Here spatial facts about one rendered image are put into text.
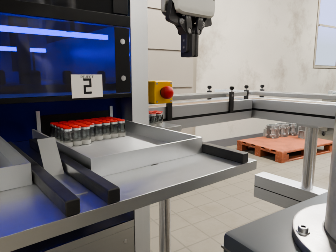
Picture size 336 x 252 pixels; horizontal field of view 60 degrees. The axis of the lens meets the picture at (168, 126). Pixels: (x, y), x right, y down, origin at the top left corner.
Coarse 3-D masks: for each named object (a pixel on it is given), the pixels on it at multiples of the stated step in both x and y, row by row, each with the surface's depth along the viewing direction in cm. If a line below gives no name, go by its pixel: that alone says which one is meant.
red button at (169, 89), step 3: (165, 87) 89; (168, 87) 89; (171, 87) 90; (162, 90) 89; (165, 90) 88; (168, 90) 89; (171, 90) 89; (162, 93) 89; (165, 93) 88; (168, 93) 89; (171, 93) 90; (162, 96) 90; (165, 96) 89; (168, 96) 89; (171, 96) 90
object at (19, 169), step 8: (0, 136) 64; (0, 144) 63; (8, 144) 57; (0, 152) 64; (8, 152) 57; (16, 152) 51; (0, 160) 58; (8, 160) 58; (16, 160) 51; (24, 160) 46; (0, 168) 42; (8, 168) 43; (16, 168) 44; (24, 168) 44; (0, 176) 43; (8, 176) 43; (16, 176) 44; (24, 176) 45; (0, 184) 43; (8, 184) 43; (16, 184) 44; (24, 184) 45
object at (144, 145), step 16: (128, 128) 86; (144, 128) 80; (160, 128) 74; (64, 144) 57; (96, 144) 71; (112, 144) 71; (128, 144) 71; (144, 144) 71; (160, 144) 71; (176, 144) 59; (192, 144) 62; (80, 160) 51; (96, 160) 48; (112, 160) 50; (128, 160) 52; (144, 160) 54; (160, 160) 57
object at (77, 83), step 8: (72, 80) 73; (80, 80) 75; (96, 80) 77; (72, 88) 74; (80, 88) 75; (88, 88) 76; (96, 88) 78; (72, 96) 74; (80, 96) 75; (88, 96) 76; (96, 96) 78
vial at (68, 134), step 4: (64, 128) 67; (68, 128) 67; (64, 132) 68; (68, 132) 68; (64, 136) 67; (68, 136) 67; (72, 136) 68; (64, 140) 68; (68, 140) 68; (72, 140) 68; (68, 144) 68; (72, 144) 68
